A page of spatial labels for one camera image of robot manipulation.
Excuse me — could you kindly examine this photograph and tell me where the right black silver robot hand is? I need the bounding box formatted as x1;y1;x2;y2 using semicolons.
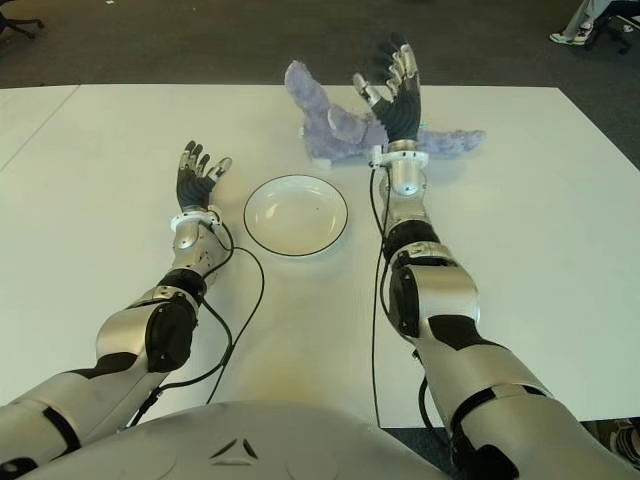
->
352;32;424;144

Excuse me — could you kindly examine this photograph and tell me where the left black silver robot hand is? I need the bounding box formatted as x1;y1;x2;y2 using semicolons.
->
175;140;234;211

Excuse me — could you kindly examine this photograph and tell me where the purple plush doll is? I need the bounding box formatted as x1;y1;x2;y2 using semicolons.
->
283;59;487;170

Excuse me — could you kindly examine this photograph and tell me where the white plate black rim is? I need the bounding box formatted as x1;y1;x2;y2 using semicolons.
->
243;173;350;257

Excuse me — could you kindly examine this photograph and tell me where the white red sneaker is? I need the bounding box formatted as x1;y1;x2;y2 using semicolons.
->
548;27;594;47

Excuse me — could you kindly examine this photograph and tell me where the grey trouser leg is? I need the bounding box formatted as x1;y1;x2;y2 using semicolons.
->
562;0;601;41

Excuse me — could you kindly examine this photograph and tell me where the black office chair base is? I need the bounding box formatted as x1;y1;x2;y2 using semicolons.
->
584;12;634;54
0;12;46;41

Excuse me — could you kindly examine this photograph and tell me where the silver robot torso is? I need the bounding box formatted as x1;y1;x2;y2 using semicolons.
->
29;399;451;480

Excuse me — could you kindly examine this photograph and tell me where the striped fabric item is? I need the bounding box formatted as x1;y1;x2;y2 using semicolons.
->
612;418;640;469

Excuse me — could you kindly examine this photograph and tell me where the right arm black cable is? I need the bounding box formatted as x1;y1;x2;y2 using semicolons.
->
368;164;401;430

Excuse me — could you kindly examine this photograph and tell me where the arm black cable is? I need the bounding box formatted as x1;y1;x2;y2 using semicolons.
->
117;219;266;431
368;164;401;430

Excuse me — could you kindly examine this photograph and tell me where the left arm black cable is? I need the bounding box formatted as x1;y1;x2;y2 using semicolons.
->
117;219;266;431

